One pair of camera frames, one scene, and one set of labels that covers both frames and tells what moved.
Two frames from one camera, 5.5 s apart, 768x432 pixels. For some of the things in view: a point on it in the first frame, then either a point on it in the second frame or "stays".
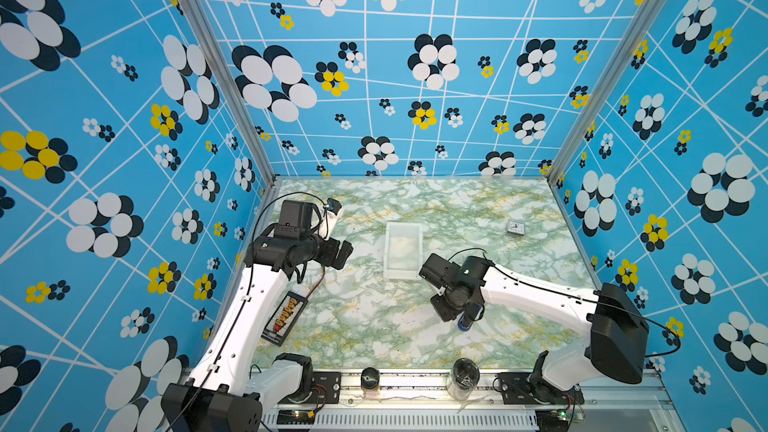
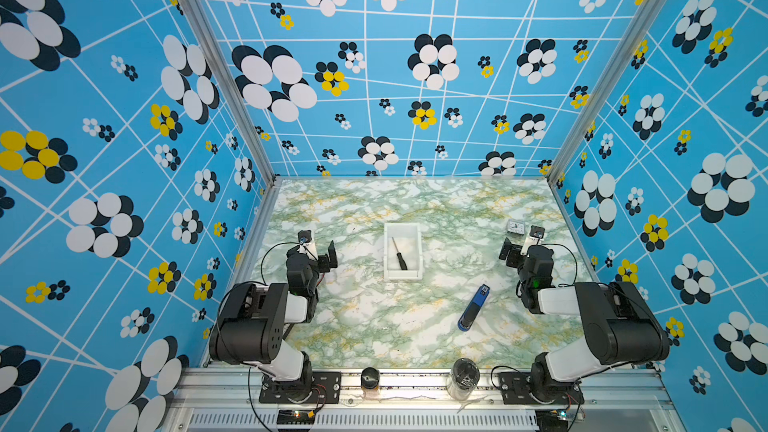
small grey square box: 516,226 stays
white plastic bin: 403,251 stays
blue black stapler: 473,312 stays
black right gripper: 439,311 -> 515,256
